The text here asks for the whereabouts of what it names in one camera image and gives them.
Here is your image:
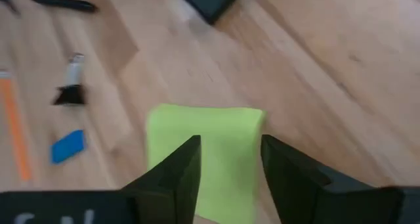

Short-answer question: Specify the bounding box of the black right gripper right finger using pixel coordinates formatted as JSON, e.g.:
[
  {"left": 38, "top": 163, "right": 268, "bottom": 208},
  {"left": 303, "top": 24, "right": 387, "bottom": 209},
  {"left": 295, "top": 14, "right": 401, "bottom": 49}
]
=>
[{"left": 261, "top": 134, "right": 404, "bottom": 224}]

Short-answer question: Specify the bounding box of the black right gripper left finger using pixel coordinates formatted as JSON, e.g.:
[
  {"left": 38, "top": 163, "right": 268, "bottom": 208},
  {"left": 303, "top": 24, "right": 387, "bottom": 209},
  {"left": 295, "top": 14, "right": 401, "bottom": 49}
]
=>
[{"left": 121, "top": 134, "right": 202, "bottom": 224}]

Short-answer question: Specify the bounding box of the green sticky note pad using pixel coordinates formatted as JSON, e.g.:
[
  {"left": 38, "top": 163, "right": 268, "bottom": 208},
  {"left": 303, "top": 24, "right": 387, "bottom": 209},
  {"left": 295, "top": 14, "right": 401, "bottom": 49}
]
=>
[{"left": 146, "top": 102, "right": 266, "bottom": 224}]

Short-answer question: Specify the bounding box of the blue eraser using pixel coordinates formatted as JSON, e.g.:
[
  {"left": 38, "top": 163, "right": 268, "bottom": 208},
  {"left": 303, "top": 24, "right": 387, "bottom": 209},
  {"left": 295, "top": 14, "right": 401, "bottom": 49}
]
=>
[{"left": 49, "top": 129, "right": 87, "bottom": 165}]

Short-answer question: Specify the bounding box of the black binder clip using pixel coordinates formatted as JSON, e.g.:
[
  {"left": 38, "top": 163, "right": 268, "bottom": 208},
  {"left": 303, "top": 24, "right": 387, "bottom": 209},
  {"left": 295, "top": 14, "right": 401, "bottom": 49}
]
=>
[{"left": 52, "top": 53, "right": 87, "bottom": 106}]

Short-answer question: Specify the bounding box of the orange pencil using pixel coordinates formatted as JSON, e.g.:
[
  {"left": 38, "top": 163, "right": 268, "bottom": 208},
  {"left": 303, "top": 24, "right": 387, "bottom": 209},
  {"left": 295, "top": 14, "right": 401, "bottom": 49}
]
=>
[{"left": 0, "top": 69, "right": 33, "bottom": 182}]

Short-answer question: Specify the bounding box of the black pen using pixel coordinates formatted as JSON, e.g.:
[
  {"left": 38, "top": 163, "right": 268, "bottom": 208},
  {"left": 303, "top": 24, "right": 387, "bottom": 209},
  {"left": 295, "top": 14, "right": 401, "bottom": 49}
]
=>
[{"left": 30, "top": 0, "right": 99, "bottom": 14}]

